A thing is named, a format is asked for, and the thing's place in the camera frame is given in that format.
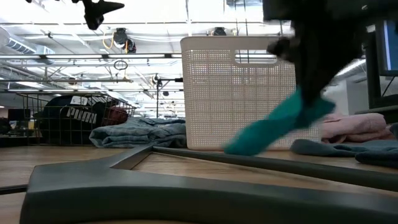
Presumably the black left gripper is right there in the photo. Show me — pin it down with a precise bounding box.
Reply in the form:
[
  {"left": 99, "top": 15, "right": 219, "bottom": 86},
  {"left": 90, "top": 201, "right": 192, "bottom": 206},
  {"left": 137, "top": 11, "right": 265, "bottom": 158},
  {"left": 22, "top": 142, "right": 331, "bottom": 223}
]
[{"left": 72, "top": 0, "right": 125, "bottom": 31}]

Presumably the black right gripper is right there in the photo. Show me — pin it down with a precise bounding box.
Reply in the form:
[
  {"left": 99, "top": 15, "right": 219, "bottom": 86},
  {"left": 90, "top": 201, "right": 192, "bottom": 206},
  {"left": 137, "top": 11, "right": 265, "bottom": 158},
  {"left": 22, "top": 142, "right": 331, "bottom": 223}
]
[{"left": 266, "top": 20, "right": 364, "bottom": 106}]

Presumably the pink shirt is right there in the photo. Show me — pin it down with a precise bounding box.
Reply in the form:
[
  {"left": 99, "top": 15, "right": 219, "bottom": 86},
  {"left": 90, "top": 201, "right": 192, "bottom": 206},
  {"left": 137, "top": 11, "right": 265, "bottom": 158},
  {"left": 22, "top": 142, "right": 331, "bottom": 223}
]
[{"left": 322, "top": 112, "right": 396, "bottom": 142}]

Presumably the slate blue sock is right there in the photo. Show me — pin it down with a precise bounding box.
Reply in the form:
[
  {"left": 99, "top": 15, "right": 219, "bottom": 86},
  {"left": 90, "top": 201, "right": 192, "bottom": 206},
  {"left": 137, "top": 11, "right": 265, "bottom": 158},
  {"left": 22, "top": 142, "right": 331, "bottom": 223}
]
[{"left": 290, "top": 138, "right": 398, "bottom": 158}]

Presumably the teal sock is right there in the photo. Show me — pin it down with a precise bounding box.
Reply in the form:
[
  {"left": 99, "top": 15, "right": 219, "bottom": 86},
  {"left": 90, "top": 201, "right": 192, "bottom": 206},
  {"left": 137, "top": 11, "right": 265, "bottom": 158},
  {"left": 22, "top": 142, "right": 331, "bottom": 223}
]
[{"left": 223, "top": 88, "right": 336, "bottom": 156}]

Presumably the dark navy sock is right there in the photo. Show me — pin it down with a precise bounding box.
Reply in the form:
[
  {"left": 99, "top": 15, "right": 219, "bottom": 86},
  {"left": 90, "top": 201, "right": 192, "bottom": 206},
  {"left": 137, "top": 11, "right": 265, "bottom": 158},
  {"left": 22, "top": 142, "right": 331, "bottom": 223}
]
[{"left": 355, "top": 151, "right": 398, "bottom": 169}]

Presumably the maroon cloth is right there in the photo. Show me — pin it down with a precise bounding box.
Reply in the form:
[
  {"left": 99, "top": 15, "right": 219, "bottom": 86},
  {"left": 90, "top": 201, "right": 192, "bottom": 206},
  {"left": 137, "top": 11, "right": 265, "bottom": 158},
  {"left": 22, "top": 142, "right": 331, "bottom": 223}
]
[{"left": 104, "top": 106, "right": 129, "bottom": 125}]

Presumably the blue denim shirt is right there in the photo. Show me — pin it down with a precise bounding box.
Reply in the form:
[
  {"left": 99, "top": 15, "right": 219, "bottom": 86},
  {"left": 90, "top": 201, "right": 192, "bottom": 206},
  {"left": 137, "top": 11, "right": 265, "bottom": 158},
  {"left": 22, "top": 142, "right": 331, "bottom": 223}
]
[{"left": 89, "top": 117, "right": 187, "bottom": 149}]

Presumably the navy garment with white print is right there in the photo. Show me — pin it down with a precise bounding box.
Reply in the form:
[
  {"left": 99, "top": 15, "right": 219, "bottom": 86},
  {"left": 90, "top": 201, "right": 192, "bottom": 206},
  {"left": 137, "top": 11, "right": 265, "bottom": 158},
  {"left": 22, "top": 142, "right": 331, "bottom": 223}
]
[{"left": 32, "top": 95, "right": 130, "bottom": 146}]

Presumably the black computer monitor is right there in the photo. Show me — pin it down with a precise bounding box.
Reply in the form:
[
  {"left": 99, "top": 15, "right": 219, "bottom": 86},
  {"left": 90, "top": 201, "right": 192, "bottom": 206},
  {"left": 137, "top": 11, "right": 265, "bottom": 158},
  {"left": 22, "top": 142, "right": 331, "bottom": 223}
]
[{"left": 365, "top": 17, "right": 398, "bottom": 108}]

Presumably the white perforated plastic basket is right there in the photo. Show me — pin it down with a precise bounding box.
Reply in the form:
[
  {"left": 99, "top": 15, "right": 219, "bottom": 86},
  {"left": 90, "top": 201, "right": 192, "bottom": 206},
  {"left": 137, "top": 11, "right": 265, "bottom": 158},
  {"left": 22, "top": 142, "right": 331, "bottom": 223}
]
[{"left": 180, "top": 35, "right": 323, "bottom": 151}]

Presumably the black stand pole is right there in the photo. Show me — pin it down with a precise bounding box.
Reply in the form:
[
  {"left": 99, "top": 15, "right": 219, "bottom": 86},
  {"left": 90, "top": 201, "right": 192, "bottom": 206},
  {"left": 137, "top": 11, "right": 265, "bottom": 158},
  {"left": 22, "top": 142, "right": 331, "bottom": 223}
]
[{"left": 154, "top": 73, "right": 184, "bottom": 118}]

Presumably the grey plastic clothes hanger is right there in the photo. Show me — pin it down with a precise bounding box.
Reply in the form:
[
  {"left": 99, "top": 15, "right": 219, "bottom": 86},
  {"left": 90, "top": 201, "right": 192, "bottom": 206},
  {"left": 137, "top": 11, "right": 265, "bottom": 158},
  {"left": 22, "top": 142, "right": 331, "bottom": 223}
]
[{"left": 0, "top": 143, "right": 398, "bottom": 224}]

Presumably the yellow cord ceiling reel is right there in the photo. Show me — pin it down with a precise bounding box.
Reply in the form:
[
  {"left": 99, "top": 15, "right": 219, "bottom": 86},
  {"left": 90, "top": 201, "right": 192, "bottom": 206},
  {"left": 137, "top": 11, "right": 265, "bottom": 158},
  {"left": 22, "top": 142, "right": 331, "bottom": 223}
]
[{"left": 102, "top": 27, "right": 137, "bottom": 54}]

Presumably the silver ventilation duct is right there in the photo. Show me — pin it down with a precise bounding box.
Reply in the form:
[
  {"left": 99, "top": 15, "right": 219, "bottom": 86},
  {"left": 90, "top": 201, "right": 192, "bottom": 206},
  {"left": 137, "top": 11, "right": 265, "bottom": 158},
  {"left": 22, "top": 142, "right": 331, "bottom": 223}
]
[{"left": 0, "top": 26, "right": 55, "bottom": 63}]

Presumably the dark wire basket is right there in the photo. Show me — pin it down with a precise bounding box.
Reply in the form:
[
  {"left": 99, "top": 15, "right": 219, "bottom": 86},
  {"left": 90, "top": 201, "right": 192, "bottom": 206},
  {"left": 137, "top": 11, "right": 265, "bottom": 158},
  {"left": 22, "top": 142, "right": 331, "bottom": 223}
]
[{"left": 17, "top": 92, "right": 137, "bottom": 146}]

